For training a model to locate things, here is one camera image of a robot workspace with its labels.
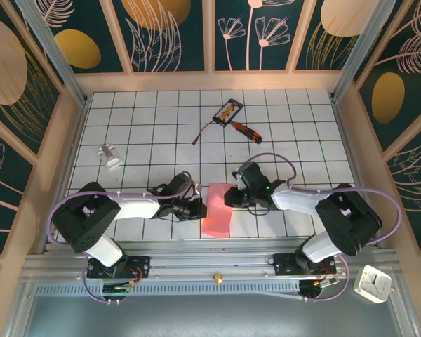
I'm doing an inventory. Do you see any white square clock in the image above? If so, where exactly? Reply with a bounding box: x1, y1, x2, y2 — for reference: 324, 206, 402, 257
353, 265, 393, 305

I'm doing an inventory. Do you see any white plastic part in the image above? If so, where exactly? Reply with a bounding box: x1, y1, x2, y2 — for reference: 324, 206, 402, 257
97, 143, 123, 170

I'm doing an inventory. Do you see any black electronics board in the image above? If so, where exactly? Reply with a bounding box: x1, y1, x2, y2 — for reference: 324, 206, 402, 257
299, 277, 339, 300
101, 282, 133, 295

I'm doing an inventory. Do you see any aluminium table frame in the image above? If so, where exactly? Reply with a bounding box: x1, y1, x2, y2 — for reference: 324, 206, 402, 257
19, 238, 408, 296

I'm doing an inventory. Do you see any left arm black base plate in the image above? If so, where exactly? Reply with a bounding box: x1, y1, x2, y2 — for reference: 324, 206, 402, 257
86, 255, 152, 280

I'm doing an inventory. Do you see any thin red battery wire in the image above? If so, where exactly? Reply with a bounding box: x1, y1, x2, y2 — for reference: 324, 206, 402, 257
192, 119, 218, 145

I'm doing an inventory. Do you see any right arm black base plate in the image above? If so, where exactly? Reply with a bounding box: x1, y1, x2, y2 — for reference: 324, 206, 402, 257
273, 252, 338, 277

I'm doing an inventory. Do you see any slotted grey cable duct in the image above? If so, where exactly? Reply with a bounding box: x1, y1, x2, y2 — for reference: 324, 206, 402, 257
33, 280, 302, 296

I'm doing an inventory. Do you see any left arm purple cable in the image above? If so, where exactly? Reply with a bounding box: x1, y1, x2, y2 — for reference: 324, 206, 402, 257
46, 171, 194, 305

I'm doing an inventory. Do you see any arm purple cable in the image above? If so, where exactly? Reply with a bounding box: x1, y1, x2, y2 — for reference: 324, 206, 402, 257
46, 171, 194, 305
243, 152, 404, 303

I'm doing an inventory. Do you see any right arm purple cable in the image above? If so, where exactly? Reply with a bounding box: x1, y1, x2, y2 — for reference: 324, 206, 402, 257
243, 152, 404, 303

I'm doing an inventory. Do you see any dark floral wall panel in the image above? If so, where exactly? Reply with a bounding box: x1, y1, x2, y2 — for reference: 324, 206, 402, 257
294, 0, 359, 71
112, 0, 211, 73
213, 0, 292, 71
354, 0, 421, 152
38, 0, 127, 74
385, 135, 421, 251
0, 122, 34, 253
0, 0, 63, 161

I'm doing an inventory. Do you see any aluminium corner post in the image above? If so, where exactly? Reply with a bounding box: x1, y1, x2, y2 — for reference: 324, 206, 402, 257
13, 0, 91, 108
331, 0, 386, 103

